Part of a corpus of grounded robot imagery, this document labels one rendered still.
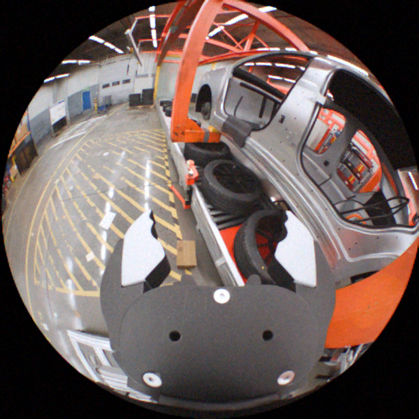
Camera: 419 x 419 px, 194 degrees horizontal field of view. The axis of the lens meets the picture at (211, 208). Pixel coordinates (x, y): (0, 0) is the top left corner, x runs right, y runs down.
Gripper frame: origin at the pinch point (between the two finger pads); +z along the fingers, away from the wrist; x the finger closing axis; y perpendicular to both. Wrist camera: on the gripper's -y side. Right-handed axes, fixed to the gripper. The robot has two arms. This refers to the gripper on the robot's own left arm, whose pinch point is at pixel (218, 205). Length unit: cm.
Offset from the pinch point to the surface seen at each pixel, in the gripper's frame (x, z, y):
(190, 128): -33, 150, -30
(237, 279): 15, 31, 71
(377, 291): 39.1, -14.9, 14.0
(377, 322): 36.6, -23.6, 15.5
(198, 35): -15, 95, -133
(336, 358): 55, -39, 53
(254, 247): 26, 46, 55
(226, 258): 8, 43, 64
